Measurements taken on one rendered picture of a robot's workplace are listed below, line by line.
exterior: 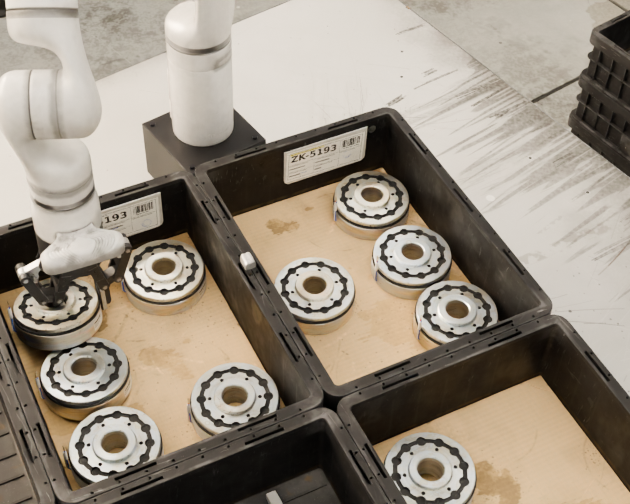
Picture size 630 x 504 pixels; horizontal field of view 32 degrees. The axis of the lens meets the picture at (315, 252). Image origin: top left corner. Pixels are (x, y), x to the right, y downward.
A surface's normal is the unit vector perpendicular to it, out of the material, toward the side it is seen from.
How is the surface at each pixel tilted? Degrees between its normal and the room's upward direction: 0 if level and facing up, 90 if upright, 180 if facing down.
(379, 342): 0
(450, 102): 0
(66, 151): 13
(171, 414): 0
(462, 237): 90
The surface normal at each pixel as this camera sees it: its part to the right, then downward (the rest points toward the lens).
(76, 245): 0.00, -0.73
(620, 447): -0.89, 0.32
